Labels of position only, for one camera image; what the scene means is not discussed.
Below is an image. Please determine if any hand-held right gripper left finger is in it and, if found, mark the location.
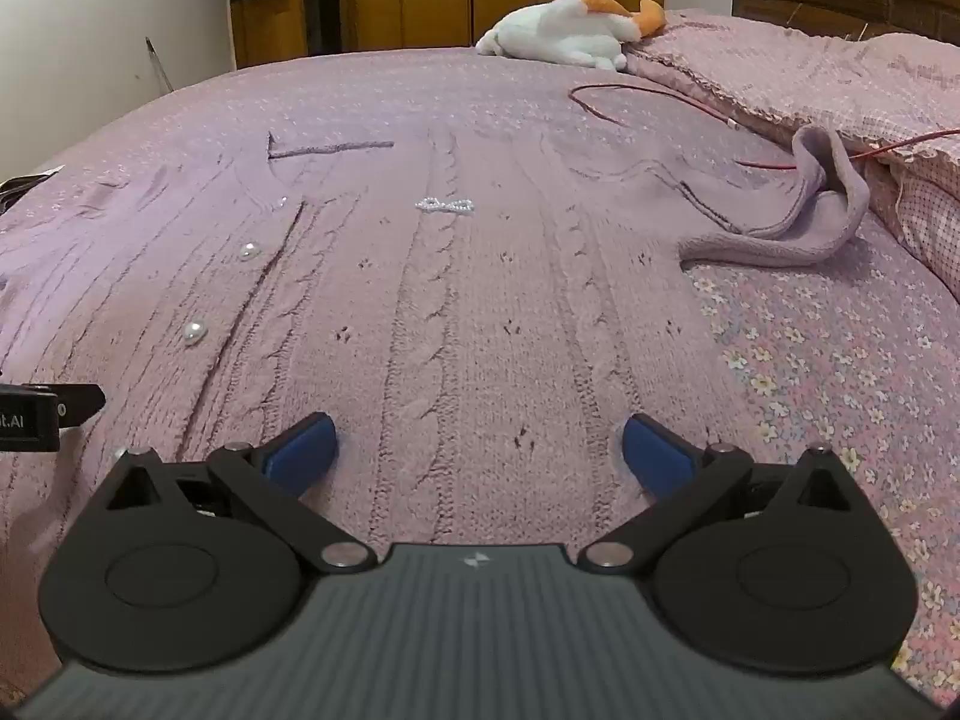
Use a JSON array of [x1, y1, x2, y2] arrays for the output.
[[105, 411, 377, 575]]

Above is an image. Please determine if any black object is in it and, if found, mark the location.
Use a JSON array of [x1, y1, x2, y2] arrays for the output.
[[0, 167, 65, 212]]

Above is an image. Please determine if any purple knit cardigan sweater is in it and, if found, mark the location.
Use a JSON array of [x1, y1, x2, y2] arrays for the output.
[[0, 124, 872, 586]]

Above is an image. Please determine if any pink checkered quilt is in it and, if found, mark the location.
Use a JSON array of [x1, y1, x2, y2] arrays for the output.
[[626, 9, 960, 301]]

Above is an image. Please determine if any red cable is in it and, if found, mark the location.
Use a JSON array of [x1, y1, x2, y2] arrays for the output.
[[568, 82, 960, 173]]

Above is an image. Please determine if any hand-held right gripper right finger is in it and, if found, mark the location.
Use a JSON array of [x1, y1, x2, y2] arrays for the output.
[[579, 412, 857, 575]]

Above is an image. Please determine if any purple bedspread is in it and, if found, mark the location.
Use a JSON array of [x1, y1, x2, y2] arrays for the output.
[[0, 45, 818, 256]]

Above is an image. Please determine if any white and orange plush toy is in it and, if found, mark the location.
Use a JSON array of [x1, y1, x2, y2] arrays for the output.
[[475, 0, 667, 74]]

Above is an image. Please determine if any floral bed sheet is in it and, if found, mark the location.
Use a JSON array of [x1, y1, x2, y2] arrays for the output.
[[679, 255, 960, 713]]

